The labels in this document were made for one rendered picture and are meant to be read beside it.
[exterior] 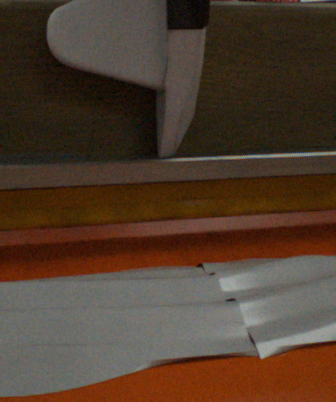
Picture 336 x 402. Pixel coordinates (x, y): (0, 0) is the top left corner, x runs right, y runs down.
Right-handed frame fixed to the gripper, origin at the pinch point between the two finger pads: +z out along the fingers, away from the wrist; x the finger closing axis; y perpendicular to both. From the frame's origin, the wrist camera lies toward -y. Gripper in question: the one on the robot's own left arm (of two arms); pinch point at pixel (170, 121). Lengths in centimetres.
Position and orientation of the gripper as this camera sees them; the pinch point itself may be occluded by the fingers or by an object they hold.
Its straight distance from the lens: 26.3
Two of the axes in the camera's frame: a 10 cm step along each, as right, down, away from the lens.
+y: -9.8, 0.5, -2.1
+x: 2.2, 2.2, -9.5
